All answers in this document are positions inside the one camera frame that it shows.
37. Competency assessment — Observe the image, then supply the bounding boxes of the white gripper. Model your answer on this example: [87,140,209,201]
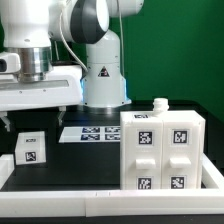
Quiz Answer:
[0,65,82,132]

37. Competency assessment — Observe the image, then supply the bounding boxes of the white cabinet top block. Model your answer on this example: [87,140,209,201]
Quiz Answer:
[15,131,46,165]

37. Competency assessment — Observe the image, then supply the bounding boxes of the white cabinet body box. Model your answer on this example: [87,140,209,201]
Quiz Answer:
[120,98,205,190]

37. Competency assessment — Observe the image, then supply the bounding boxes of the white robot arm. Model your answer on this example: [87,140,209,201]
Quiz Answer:
[0,0,144,128]

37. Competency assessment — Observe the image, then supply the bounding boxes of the white sheet with markers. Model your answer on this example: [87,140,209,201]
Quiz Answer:
[59,126,120,143]

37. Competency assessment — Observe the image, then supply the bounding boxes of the white cable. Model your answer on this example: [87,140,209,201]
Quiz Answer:
[58,9,89,73]

